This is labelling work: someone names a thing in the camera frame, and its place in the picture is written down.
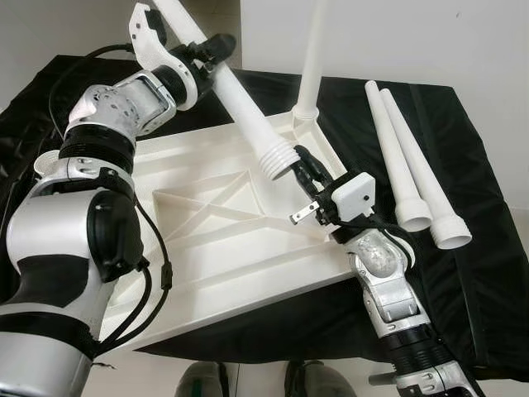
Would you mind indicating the black table cloth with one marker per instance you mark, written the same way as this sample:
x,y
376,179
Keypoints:
x,y
488,273

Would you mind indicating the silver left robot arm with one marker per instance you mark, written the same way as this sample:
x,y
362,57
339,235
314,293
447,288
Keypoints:
x,y
66,223

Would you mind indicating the grey right robot foot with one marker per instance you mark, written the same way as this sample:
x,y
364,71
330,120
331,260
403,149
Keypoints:
x,y
318,380

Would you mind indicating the grey robot foot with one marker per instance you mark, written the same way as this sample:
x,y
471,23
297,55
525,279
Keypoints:
x,y
318,380
202,380

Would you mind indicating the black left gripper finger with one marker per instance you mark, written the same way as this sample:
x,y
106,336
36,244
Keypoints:
x,y
219,45

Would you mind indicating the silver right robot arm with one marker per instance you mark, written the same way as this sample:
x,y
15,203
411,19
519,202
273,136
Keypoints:
x,y
388,289

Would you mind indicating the black metal stand leg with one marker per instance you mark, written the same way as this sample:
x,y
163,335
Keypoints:
x,y
380,380

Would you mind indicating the grey left robot foot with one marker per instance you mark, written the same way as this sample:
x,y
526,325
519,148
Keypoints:
x,y
202,380

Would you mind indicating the white plastic table leg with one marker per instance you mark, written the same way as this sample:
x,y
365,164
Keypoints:
x,y
240,99
397,157
312,50
430,190

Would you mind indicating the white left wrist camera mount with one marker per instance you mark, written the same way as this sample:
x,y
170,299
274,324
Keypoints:
x,y
149,41

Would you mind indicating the white plastic table top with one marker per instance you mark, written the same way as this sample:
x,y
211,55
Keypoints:
x,y
231,240

